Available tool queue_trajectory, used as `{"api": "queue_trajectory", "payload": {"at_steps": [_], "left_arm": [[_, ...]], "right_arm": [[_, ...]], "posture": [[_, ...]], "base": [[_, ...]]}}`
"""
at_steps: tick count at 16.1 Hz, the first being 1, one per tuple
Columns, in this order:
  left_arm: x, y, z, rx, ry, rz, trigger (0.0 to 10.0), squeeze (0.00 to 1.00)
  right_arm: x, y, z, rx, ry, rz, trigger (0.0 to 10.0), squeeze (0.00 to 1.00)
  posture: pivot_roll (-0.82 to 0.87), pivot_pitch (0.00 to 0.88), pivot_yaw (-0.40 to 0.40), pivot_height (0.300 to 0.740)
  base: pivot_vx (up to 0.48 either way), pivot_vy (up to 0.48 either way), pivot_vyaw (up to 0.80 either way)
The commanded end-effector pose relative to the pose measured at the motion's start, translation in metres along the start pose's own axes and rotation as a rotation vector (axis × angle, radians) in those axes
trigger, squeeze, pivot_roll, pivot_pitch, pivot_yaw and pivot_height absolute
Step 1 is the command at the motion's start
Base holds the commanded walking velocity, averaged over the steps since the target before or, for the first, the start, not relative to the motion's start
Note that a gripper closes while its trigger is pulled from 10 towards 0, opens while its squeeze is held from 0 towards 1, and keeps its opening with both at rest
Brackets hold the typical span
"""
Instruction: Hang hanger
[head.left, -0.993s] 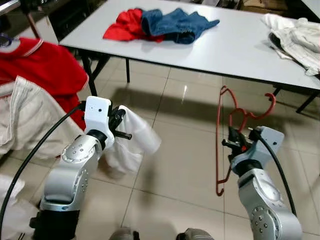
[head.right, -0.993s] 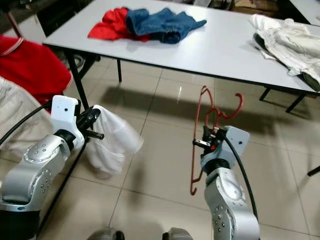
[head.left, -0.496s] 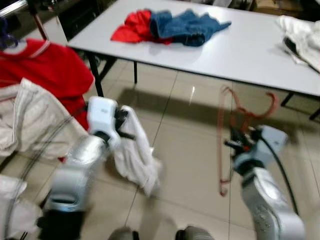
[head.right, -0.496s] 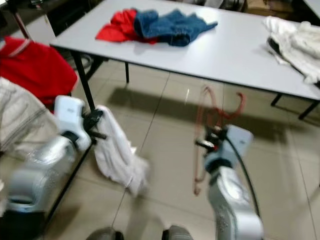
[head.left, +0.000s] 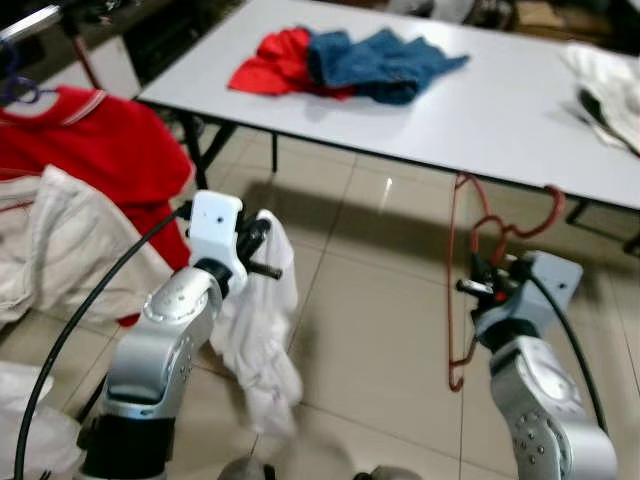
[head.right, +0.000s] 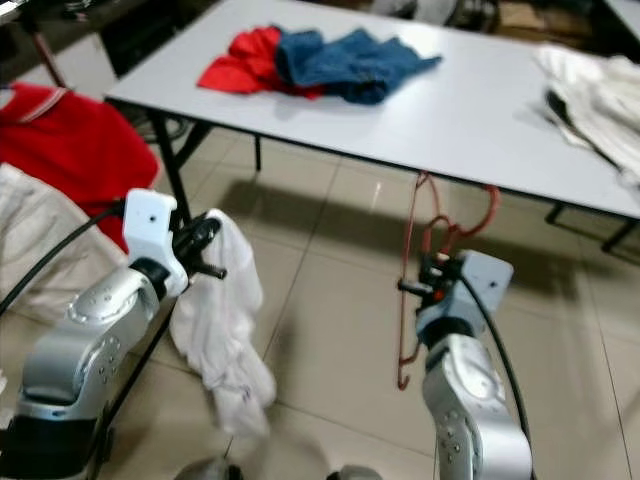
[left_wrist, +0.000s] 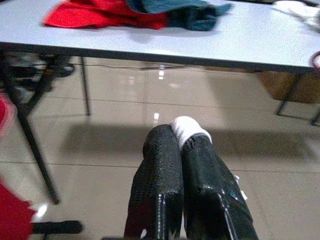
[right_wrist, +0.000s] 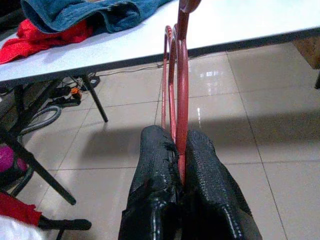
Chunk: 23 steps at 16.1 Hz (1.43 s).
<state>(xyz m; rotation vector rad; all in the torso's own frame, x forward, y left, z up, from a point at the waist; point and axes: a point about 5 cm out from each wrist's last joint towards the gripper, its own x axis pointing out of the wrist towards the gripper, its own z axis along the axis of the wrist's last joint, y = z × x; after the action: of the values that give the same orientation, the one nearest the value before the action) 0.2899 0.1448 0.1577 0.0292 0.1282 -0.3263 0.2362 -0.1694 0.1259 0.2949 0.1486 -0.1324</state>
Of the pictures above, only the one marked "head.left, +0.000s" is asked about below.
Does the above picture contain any red garment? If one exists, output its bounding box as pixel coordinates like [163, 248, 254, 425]
[228, 27, 356, 101]

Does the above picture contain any off-white stitched jacket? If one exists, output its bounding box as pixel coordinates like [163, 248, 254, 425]
[0, 165, 176, 326]

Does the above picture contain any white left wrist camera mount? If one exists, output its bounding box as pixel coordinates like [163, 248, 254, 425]
[188, 190, 246, 296]

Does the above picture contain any white folding table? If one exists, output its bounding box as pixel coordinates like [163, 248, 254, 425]
[135, 0, 640, 251]

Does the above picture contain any red wire clothes hanger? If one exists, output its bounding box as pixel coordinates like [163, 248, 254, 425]
[445, 172, 568, 393]

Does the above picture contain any grey robot left foot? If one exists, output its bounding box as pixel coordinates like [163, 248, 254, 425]
[215, 458, 276, 480]

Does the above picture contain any red polo shirt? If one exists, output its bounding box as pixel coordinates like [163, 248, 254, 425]
[0, 85, 196, 326]

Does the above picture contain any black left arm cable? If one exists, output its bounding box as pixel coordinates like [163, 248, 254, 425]
[12, 200, 196, 480]

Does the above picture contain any blue denim garment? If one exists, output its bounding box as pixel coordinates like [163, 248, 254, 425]
[305, 28, 471, 106]

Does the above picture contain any off-white crumpled garment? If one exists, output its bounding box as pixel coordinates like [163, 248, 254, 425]
[560, 42, 640, 156]

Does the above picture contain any purple clothes hanger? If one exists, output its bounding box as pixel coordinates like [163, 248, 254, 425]
[0, 40, 58, 109]

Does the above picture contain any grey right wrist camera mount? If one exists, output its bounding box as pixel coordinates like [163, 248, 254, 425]
[505, 250, 584, 336]

